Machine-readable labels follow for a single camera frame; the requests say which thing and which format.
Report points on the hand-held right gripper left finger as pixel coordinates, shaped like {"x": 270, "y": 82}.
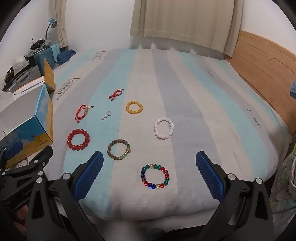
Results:
{"x": 89, "y": 176}

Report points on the floral cloth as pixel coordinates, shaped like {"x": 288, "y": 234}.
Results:
{"x": 284, "y": 180}

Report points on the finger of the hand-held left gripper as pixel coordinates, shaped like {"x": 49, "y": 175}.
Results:
{"x": 42, "y": 157}
{"x": 13, "y": 149}

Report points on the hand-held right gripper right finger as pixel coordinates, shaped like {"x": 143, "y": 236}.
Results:
{"x": 209, "y": 176}

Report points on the blue desk lamp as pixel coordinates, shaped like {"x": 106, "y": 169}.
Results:
{"x": 53, "y": 22}

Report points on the wooden headboard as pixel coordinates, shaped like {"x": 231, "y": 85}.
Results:
{"x": 266, "y": 69}

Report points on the white plastic bag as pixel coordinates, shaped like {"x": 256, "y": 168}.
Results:
{"x": 18, "y": 61}

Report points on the pearl jewelry piece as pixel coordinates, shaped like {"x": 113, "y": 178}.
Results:
{"x": 106, "y": 114}

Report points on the tied beige curtain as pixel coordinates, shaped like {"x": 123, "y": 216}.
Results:
{"x": 62, "y": 34}

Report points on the blue clothes pile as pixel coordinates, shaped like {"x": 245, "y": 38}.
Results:
{"x": 66, "y": 55}

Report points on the blue cloth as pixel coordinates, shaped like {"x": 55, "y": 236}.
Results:
{"x": 293, "y": 90}

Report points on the striped blanket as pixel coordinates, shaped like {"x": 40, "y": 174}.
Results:
{"x": 185, "y": 92}

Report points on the black object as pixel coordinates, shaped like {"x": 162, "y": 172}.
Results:
{"x": 38, "y": 44}

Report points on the grey suitcase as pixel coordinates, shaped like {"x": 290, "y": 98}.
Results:
{"x": 27, "y": 74}

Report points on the teal suitcase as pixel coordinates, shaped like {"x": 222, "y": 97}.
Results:
{"x": 45, "y": 58}

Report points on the person's left hand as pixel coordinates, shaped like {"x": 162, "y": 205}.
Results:
{"x": 20, "y": 217}

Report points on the teal towel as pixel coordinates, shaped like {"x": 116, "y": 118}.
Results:
{"x": 55, "y": 49}

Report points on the white blue yellow cardboard box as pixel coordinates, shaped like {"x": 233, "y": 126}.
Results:
{"x": 41, "y": 115}

